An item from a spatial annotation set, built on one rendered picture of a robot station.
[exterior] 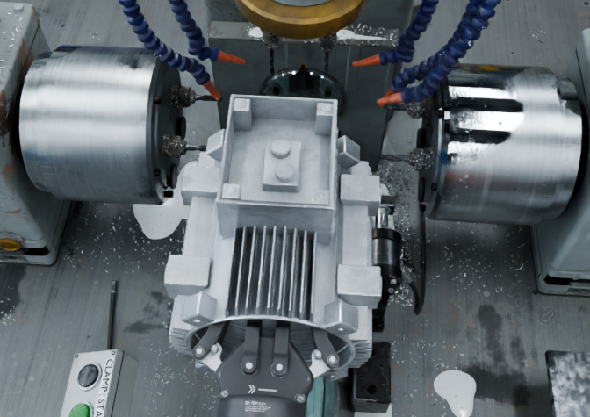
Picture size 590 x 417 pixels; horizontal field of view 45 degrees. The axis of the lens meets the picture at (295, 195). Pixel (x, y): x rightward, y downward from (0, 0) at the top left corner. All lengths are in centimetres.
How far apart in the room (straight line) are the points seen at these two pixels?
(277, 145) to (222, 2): 64
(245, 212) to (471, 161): 50
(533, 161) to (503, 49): 63
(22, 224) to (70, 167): 19
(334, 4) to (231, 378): 49
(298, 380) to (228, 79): 70
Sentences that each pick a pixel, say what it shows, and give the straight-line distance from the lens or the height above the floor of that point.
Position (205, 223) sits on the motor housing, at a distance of 69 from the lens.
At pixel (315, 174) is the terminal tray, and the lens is 65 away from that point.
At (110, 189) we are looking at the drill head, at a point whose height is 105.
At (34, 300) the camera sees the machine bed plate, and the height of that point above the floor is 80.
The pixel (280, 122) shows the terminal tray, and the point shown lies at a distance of 69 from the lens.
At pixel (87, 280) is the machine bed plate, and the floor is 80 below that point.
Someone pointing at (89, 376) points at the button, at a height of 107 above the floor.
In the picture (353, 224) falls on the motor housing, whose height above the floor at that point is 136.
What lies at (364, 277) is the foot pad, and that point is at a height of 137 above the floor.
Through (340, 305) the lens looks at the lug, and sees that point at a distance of 62.
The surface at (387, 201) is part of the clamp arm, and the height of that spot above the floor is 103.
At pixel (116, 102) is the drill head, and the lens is 107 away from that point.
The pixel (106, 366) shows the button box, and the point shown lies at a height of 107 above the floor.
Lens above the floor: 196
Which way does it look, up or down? 58 degrees down
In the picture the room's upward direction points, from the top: straight up
